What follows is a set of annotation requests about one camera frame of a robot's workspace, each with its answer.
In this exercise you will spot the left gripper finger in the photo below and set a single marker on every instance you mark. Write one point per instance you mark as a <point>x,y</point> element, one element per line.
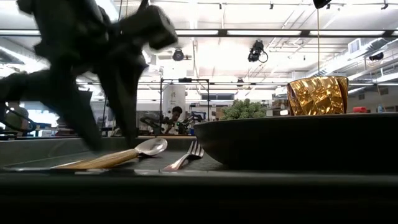
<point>124,105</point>
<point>74,112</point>

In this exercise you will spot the metal fork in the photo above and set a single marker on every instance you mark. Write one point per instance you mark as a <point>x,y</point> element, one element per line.
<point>183,160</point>

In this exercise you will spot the amber faceted plastic cup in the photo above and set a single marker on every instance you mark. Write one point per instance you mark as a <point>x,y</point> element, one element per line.
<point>317,96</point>

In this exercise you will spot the dark round plate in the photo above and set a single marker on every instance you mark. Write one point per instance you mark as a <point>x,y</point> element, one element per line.
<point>295,143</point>

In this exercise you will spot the person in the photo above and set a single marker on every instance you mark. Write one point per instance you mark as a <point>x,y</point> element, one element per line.
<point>174,119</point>

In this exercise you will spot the round black ceiling fixture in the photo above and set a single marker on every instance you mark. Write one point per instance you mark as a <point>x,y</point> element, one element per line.
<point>178,55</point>

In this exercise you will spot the green potted plant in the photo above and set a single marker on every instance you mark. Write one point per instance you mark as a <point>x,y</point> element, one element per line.
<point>244,109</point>

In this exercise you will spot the black background rig frame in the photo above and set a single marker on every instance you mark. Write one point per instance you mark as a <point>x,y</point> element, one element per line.
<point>185,80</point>

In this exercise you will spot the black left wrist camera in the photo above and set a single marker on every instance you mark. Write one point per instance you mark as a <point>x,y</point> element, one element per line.
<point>149,26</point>

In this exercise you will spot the black overhead camera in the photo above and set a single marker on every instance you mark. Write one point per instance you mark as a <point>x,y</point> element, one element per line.
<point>256,51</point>

